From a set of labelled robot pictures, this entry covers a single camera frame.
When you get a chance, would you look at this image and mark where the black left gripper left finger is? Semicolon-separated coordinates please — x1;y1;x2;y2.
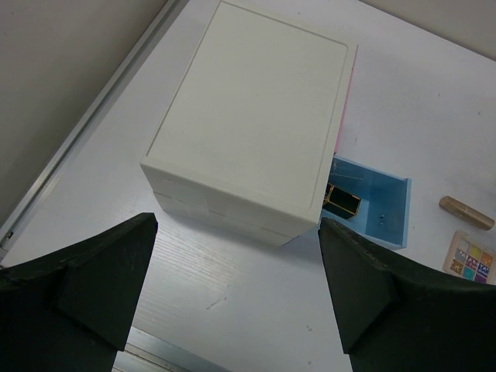
1;212;158;371

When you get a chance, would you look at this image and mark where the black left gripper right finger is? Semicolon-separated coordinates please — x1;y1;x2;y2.
319;218;495;371

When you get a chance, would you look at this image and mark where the light blue drawer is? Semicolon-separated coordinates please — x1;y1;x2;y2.
321;156;412;250

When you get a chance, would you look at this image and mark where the black gold lipstick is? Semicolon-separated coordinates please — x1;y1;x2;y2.
322;183;361;220

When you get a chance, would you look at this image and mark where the gold lipstick tube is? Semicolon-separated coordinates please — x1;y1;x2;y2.
439;195;495;231

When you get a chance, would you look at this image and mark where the pink drawer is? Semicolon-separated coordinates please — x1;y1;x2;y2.
334;46;358;155

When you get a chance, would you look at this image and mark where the colourful eyeshadow palette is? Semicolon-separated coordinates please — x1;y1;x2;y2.
443;230;495;285

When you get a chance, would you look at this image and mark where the white drawer cabinet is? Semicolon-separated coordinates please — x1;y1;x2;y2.
140;1;357;246

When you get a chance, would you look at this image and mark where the aluminium frame rail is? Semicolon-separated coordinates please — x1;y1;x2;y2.
0;0;191;257

